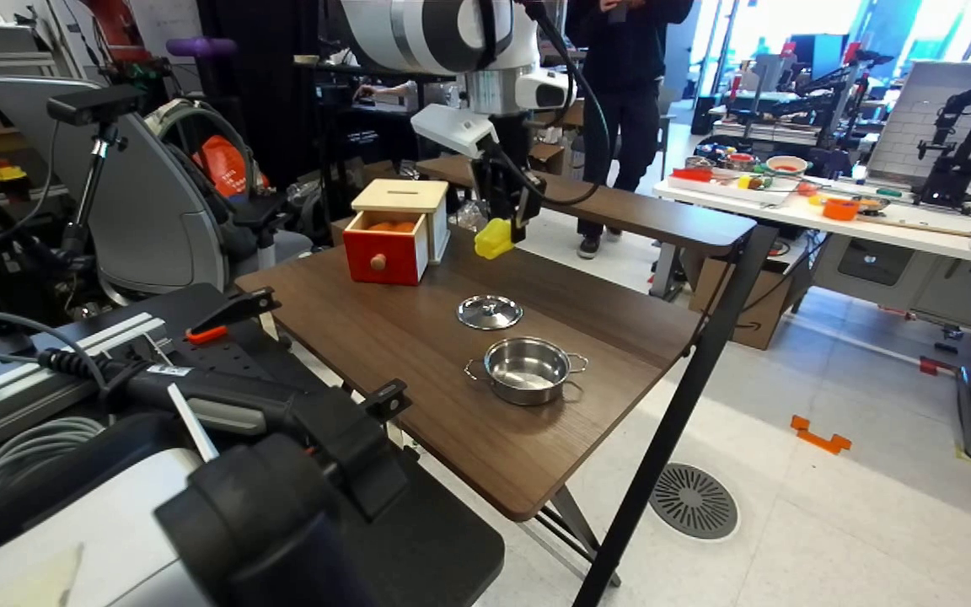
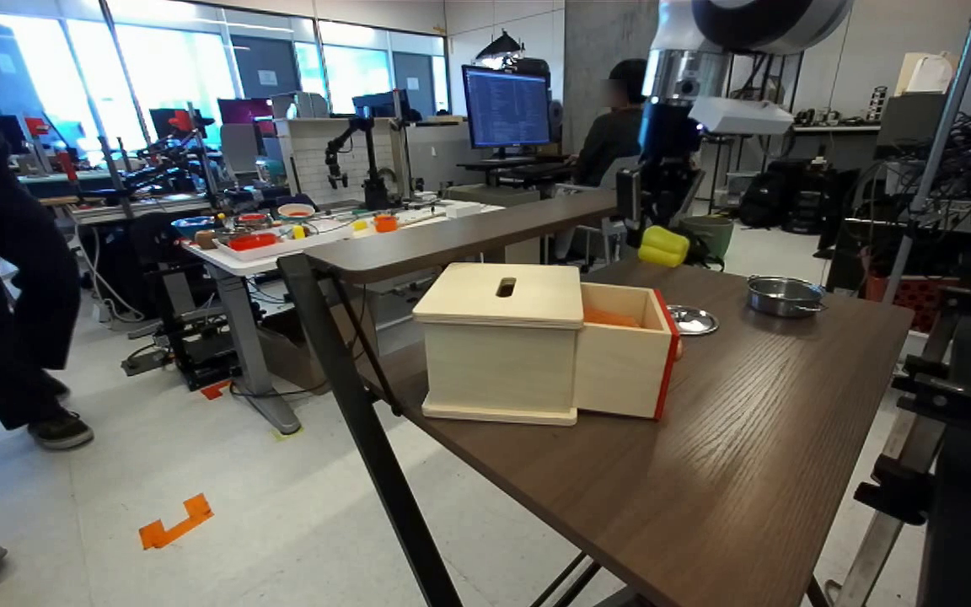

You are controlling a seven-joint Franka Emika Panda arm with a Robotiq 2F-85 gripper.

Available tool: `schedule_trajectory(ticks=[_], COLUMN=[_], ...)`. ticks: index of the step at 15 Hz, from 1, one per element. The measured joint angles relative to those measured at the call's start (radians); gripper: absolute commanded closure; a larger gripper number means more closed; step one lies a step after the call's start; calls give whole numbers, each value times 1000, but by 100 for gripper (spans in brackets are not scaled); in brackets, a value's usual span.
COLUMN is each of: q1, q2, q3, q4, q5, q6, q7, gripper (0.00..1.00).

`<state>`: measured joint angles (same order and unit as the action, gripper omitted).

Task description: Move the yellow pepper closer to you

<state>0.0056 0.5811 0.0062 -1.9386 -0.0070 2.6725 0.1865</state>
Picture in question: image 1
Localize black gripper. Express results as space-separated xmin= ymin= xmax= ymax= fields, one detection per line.
xmin=468 ymin=111 xmax=549 ymax=247

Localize yellow toy pepper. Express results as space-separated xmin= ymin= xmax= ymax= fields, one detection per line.
xmin=470 ymin=216 xmax=520 ymax=262

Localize round steel pot lid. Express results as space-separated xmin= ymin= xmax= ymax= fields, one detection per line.
xmin=451 ymin=291 xmax=524 ymax=333

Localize cream wooden box with slot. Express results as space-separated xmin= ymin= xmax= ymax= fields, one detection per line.
xmin=348 ymin=174 xmax=451 ymax=271

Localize wooden drawer with red front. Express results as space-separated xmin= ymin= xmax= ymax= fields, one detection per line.
xmin=339 ymin=210 xmax=433 ymax=291

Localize narrow brown table black legs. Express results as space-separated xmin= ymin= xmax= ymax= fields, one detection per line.
xmin=414 ymin=151 xmax=760 ymax=607

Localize small steel pot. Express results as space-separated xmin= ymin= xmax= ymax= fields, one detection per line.
xmin=461 ymin=333 xmax=593 ymax=410

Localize standing person in black trousers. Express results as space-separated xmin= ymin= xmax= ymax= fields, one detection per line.
xmin=561 ymin=0 xmax=699 ymax=262

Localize cardboard box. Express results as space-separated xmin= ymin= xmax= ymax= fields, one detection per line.
xmin=691 ymin=221 xmax=814 ymax=353

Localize black clamp with orange tip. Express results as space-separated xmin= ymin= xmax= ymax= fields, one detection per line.
xmin=179 ymin=283 xmax=282 ymax=352

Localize small orange container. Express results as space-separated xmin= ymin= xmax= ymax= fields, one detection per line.
xmin=818 ymin=197 xmax=864 ymax=226

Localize round metal floor drain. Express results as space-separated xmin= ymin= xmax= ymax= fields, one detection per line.
xmin=646 ymin=460 xmax=746 ymax=547

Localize grey machine with orange disc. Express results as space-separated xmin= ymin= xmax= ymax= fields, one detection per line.
xmin=87 ymin=95 xmax=318 ymax=302

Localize white grid board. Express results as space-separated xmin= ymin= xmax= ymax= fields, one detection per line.
xmin=867 ymin=61 xmax=971 ymax=197

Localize white work table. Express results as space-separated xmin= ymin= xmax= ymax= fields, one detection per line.
xmin=649 ymin=166 xmax=971 ymax=469

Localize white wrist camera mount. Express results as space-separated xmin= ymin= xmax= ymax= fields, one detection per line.
xmin=406 ymin=101 xmax=501 ymax=163

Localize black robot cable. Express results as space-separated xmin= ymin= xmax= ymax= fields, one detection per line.
xmin=520 ymin=0 xmax=627 ymax=213

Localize black crossed table frame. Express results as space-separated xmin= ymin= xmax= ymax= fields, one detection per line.
xmin=528 ymin=483 xmax=627 ymax=591

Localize purple handle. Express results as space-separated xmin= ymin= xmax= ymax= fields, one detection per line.
xmin=162 ymin=34 xmax=241 ymax=64

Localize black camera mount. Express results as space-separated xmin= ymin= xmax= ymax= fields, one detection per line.
xmin=151 ymin=379 xmax=509 ymax=607

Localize black cable on rail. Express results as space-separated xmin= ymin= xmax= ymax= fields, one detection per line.
xmin=0 ymin=308 xmax=120 ymax=399

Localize aluminium rail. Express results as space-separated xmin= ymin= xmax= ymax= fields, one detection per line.
xmin=0 ymin=311 xmax=174 ymax=472

